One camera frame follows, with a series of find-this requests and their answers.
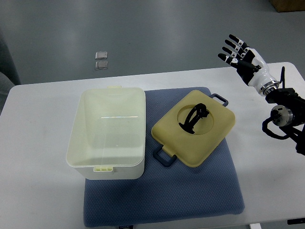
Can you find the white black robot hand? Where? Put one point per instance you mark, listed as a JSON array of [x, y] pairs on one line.
[[249, 65]]

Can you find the yellow storage box lid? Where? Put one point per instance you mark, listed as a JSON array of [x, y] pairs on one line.
[[192, 129]]

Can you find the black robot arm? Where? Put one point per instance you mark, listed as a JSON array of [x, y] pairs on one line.
[[287, 114]]

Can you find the brown cardboard box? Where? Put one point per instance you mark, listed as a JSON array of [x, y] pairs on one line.
[[288, 5]]

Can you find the white storage box base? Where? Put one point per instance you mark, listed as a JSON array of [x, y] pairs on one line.
[[108, 136]]

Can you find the blue padded mat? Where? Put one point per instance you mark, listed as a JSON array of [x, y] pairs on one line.
[[165, 193]]

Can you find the lower metal floor plate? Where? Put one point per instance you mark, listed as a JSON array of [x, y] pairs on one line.
[[101, 65]]

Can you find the metal floor plate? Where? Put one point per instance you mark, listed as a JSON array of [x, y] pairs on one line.
[[101, 65], [101, 55]]

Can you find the upper metal floor plate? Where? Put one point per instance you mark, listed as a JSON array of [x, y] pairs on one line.
[[101, 55]]

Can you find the black table label tag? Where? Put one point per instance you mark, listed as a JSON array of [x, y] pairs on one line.
[[126, 227]]

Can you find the person in grey trousers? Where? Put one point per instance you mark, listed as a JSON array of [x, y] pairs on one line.
[[8, 73]]

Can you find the black table edge bracket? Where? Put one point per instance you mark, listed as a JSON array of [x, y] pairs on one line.
[[296, 221]]

